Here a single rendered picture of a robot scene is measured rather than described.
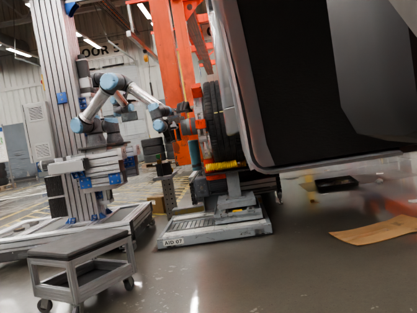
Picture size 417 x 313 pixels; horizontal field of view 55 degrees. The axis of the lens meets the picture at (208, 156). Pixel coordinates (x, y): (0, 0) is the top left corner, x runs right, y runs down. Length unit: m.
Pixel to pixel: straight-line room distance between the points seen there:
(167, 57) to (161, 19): 0.34
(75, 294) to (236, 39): 1.76
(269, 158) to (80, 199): 3.07
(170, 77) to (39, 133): 1.21
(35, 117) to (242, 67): 3.09
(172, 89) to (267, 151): 3.29
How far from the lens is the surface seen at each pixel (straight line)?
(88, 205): 3.39
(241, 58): 0.41
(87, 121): 3.00
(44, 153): 3.42
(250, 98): 0.41
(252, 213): 3.01
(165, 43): 3.74
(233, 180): 3.20
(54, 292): 2.17
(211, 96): 2.96
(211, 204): 3.64
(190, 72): 5.63
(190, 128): 3.17
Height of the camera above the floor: 0.79
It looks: 4 degrees down
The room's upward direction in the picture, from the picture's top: 9 degrees counter-clockwise
